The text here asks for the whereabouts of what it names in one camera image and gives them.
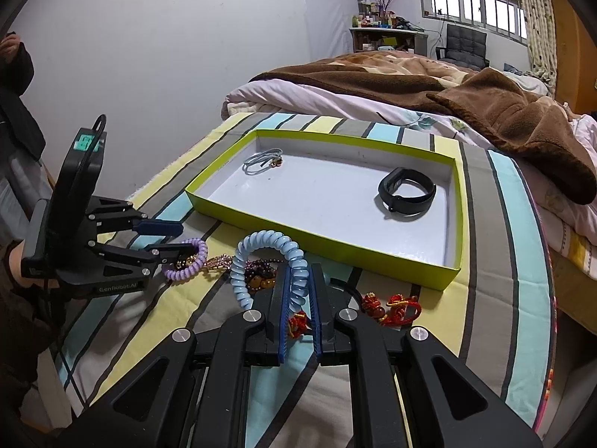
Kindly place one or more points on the row of bottles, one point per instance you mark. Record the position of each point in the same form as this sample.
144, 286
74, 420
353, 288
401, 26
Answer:
373, 18

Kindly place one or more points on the patterned curtain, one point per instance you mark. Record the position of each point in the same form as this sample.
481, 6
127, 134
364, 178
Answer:
541, 32

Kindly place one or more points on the rose gold hair clip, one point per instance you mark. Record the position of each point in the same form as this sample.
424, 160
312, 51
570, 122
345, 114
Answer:
219, 262

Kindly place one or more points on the dark clothing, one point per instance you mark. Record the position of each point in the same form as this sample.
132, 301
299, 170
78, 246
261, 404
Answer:
18, 102

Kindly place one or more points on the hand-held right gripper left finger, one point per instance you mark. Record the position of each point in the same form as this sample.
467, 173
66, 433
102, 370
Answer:
285, 322

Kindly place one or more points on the black chair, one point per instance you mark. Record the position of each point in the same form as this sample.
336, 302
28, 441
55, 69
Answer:
464, 44

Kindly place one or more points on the black fitness band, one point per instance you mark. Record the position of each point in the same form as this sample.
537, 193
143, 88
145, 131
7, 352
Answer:
410, 203

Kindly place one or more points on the green cardboard tray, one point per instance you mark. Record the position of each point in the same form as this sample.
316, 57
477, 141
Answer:
336, 200

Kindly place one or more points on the barred window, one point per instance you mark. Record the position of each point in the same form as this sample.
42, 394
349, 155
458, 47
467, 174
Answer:
471, 7

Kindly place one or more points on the wooden wardrobe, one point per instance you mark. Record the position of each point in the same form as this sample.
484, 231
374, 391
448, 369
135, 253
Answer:
576, 56

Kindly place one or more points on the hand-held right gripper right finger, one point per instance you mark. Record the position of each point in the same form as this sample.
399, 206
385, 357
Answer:
315, 322

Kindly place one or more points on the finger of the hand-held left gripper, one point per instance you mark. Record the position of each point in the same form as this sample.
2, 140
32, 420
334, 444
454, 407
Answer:
158, 227
175, 249

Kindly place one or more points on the brown fleece blanket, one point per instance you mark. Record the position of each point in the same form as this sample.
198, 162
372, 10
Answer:
513, 112

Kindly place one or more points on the striped bedsheet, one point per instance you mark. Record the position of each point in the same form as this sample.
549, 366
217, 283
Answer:
503, 242

